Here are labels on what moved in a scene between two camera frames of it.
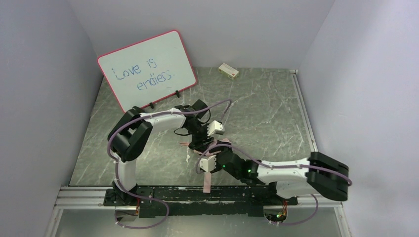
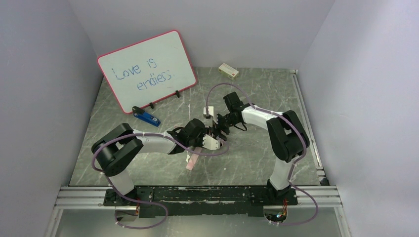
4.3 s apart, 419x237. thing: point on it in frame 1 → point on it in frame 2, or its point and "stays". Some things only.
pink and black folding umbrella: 217,145 → 194,158
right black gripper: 219,150 → 221,122
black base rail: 191,201 stays
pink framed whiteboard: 143,74 stays
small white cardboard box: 231,73 stays
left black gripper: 199,139 stays
